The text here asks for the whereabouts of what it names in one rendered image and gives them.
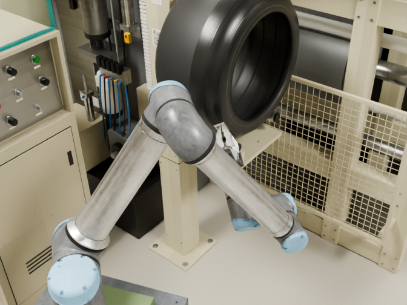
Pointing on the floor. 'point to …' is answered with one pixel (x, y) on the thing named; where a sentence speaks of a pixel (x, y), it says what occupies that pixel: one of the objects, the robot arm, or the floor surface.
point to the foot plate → (184, 262)
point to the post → (174, 166)
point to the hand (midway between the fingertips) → (221, 128)
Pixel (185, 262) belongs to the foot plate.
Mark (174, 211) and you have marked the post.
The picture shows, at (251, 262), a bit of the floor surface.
